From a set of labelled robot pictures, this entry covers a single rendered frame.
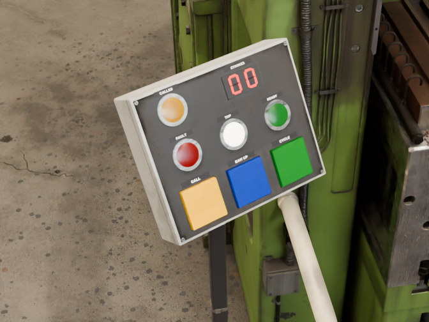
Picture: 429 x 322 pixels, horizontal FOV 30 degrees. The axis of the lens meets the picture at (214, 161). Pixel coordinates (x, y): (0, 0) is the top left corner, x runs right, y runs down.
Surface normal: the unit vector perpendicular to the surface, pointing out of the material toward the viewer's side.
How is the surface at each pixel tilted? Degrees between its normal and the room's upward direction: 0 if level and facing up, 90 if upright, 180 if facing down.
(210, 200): 60
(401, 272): 90
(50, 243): 0
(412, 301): 90
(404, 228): 90
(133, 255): 0
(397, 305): 90
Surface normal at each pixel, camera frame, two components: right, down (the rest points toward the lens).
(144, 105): 0.47, 0.08
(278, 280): 0.14, 0.64
